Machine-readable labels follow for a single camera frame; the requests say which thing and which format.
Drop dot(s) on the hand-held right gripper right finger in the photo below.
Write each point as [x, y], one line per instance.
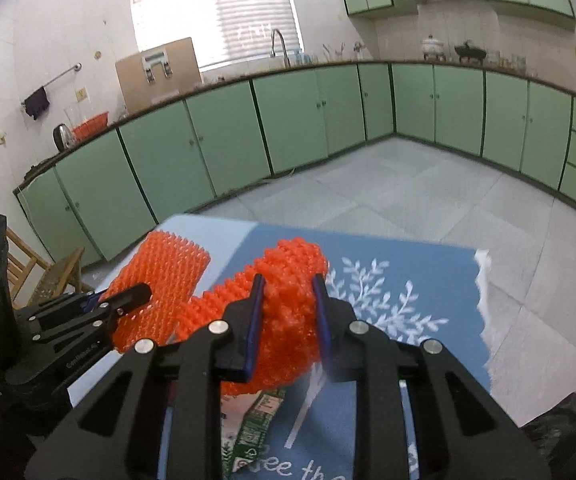
[320, 320]

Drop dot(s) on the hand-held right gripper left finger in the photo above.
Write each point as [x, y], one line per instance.
[255, 330]

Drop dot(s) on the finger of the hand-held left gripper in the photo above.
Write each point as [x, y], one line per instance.
[58, 307]
[128, 296]

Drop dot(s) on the long orange foam net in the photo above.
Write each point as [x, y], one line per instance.
[288, 310]

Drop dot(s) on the square orange foam net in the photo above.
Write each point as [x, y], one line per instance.
[168, 270]

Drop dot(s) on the black trash bag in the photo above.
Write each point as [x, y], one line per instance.
[573, 425]

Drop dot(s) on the wooden chair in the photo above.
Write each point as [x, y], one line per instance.
[23, 260]

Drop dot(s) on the blue printed tablecloth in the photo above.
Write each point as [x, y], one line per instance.
[393, 300]

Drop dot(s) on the metal kettle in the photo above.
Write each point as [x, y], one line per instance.
[63, 137]

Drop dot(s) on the orange basket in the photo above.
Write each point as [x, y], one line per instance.
[90, 127]

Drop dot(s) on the green base cabinets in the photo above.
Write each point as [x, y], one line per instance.
[293, 120]

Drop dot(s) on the purple towel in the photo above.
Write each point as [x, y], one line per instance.
[36, 102]

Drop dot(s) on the cardboard box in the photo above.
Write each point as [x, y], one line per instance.
[138, 85]

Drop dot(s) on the metal towel rack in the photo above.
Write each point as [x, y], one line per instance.
[63, 75]

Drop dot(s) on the metal faucet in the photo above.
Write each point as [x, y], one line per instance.
[280, 40]

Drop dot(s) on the window with blinds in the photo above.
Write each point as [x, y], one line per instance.
[218, 15]

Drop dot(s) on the black wok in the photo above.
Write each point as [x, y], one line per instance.
[469, 52]

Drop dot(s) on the glass jars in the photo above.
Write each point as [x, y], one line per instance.
[508, 61]

